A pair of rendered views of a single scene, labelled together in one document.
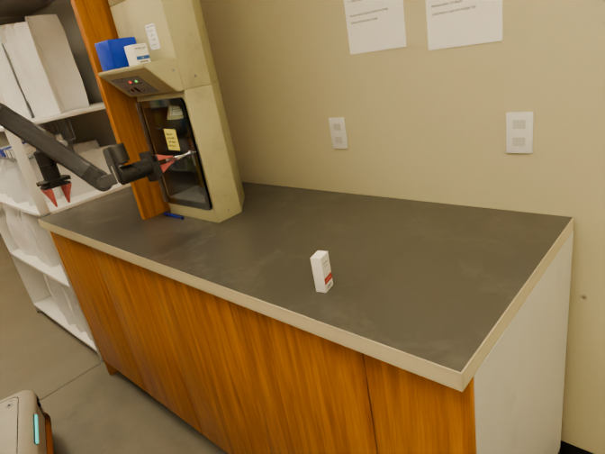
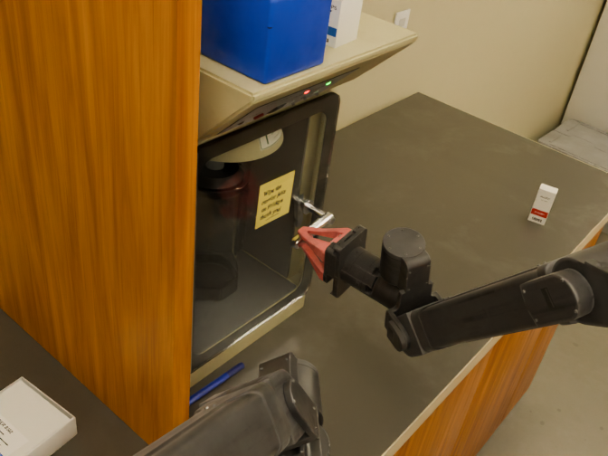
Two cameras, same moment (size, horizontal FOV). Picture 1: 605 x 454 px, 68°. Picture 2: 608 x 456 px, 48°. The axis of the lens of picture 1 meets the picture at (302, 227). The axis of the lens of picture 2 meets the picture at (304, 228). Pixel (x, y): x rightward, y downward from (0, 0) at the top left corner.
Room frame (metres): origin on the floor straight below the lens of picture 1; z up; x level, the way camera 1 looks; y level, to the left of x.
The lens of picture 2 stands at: (1.73, 1.24, 1.81)
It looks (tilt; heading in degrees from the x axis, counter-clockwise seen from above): 36 degrees down; 260
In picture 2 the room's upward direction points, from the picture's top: 8 degrees clockwise
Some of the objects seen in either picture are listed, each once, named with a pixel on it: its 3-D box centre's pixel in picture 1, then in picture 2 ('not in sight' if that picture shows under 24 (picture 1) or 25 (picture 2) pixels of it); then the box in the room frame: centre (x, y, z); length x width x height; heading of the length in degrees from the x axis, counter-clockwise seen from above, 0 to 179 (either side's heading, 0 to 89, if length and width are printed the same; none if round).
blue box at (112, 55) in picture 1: (118, 54); (265, 20); (1.68, 0.51, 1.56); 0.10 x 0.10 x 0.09; 44
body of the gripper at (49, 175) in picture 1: (50, 174); not in sight; (1.64, 0.86, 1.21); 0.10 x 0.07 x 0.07; 134
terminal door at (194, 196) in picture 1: (174, 155); (259, 236); (1.65, 0.41, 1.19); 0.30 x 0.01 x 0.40; 44
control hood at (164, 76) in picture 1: (139, 81); (305, 82); (1.62, 0.45, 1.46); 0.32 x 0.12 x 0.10; 44
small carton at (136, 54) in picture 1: (137, 54); (332, 14); (1.59, 0.42, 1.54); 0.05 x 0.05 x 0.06; 49
